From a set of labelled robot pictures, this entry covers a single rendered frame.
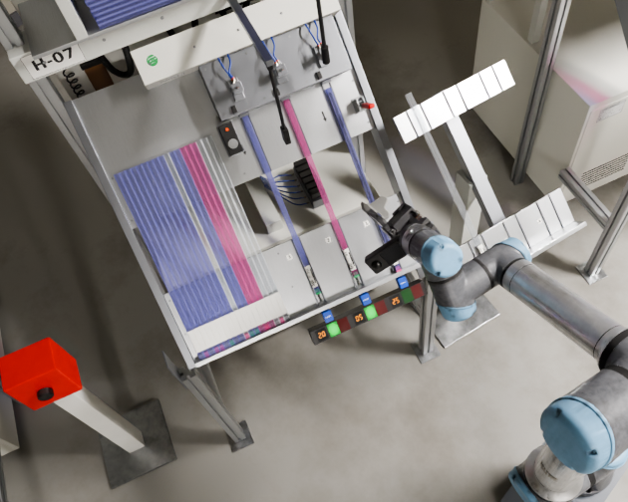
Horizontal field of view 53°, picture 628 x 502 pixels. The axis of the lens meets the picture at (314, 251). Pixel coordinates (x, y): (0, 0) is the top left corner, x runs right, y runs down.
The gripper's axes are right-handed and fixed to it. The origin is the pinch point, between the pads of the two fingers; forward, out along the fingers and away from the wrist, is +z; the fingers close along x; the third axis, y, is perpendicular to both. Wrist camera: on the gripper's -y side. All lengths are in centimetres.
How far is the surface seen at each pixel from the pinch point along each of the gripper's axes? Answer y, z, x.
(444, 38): 102, 165, -26
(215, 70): -2, 10, 53
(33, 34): -24, 5, 84
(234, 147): -11.6, 8.7, 37.1
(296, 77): 10.8, 9.2, 38.3
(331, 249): -12.5, 8.4, 0.9
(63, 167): -76, 177, 59
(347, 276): -14.6, 7.1, -7.2
